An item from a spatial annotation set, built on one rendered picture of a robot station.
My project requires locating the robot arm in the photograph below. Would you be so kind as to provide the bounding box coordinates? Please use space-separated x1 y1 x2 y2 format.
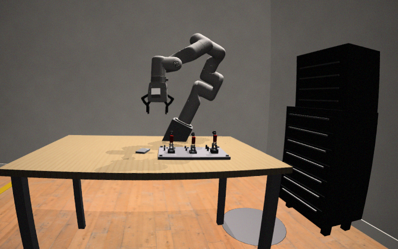
151 33 226 127

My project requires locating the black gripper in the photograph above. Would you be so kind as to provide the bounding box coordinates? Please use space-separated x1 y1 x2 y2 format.
141 81 174 114

